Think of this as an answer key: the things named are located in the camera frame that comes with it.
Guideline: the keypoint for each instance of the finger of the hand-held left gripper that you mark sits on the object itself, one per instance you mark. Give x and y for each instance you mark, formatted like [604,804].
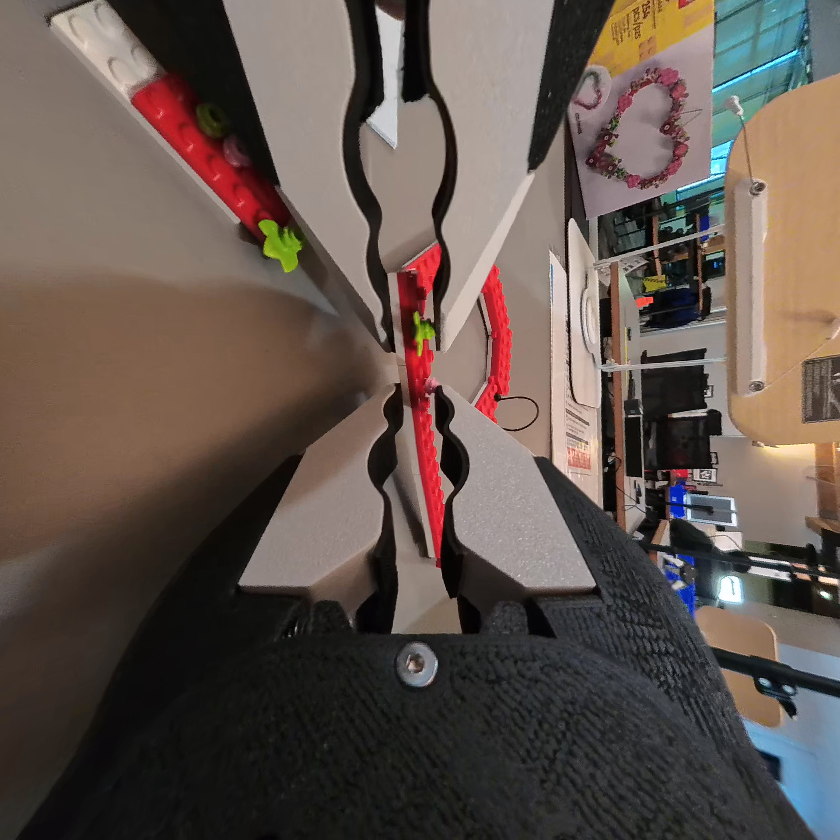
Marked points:
[295,98]
[492,98]

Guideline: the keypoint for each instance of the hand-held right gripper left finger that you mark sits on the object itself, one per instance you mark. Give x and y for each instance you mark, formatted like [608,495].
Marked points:
[315,525]

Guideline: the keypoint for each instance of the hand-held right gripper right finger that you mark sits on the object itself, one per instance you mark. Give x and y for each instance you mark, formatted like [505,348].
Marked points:
[518,525]

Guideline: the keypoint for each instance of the red white lego strip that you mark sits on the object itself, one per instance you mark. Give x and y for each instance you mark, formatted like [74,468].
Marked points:
[197,138]

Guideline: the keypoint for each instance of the yellow lego box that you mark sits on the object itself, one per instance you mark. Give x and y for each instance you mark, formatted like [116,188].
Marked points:
[656,65]

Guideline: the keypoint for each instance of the blue storage bin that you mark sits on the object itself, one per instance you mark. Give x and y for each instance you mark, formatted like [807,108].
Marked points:
[676,492]

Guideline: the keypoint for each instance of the black computer monitor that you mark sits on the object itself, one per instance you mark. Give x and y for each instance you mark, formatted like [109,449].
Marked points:
[676,387]

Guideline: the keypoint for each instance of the white flat device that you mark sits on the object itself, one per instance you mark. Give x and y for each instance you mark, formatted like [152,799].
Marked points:
[583,315]

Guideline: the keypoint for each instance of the wooden chair seat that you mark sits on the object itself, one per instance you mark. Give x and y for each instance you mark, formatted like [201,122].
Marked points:
[735,656]

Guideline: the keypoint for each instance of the wooden folding tabletop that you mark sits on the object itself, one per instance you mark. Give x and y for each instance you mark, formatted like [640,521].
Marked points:
[800,229]

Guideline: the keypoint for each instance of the red curved lego frame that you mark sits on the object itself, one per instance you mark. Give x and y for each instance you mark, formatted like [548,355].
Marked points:
[502,328]

